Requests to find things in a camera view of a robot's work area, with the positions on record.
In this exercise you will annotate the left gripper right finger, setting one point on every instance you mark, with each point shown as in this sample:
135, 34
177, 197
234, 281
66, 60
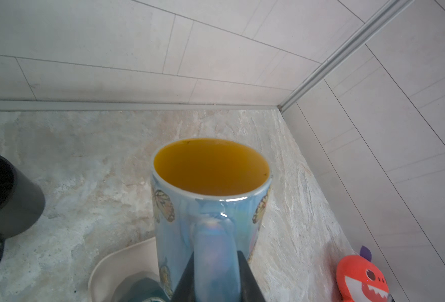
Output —
250, 290

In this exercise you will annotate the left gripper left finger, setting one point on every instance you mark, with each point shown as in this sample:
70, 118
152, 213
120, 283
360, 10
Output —
185, 290

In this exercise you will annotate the iridescent blue butterfly mug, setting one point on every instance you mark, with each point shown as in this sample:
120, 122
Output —
209, 199

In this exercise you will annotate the black mug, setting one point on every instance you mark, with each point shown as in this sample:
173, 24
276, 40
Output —
22, 202

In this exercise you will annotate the dark green mug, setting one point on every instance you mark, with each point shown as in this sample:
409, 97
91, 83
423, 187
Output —
142, 286

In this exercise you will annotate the beige plastic tray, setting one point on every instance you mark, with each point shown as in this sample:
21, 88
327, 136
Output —
123, 268

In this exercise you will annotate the red shark plush toy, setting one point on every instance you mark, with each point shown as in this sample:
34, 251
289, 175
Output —
358, 279

